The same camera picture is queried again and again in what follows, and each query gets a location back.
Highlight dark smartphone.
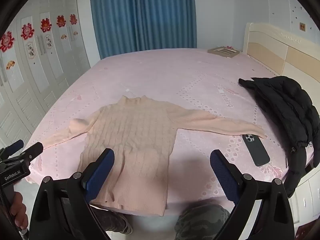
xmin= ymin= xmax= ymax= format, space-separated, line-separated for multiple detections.
xmin=242 ymin=134 xmax=270 ymax=167

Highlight pink bed cover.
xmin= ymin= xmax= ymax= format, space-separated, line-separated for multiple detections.
xmin=25 ymin=47 xmax=315 ymax=217

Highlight person's camouflage trousers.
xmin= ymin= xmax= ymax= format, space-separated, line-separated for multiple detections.
xmin=90 ymin=204 xmax=230 ymax=240

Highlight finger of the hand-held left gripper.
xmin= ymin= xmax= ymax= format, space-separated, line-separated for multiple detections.
xmin=0 ymin=142 xmax=44 ymax=165
xmin=0 ymin=140 xmax=24 ymax=158

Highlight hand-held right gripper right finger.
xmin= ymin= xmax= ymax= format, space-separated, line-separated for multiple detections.
xmin=209 ymin=149 xmax=295 ymax=240

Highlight person's left hand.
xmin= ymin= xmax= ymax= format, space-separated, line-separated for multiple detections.
xmin=9 ymin=192 xmax=29 ymax=230

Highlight blue curtain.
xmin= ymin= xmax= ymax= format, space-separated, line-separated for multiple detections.
xmin=89 ymin=0 xmax=198 ymax=60

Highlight white bedside cabinet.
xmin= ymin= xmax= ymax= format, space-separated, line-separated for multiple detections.
xmin=287 ymin=165 xmax=320 ymax=227

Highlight cream wooden headboard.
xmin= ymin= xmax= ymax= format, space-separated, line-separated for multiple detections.
xmin=241 ymin=22 xmax=320 ymax=120

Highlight white wardrobe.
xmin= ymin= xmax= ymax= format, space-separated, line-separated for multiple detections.
xmin=0 ymin=0 xmax=92 ymax=150

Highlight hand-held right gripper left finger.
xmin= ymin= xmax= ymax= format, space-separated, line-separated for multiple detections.
xmin=29 ymin=148 xmax=115 ymax=240

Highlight beige knitted sweater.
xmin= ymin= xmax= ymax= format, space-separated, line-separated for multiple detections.
xmin=42 ymin=95 xmax=267 ymax=217

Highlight black bag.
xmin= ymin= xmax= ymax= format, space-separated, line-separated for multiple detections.
xmin=238 ymin=76 xmax=320 ymax=198

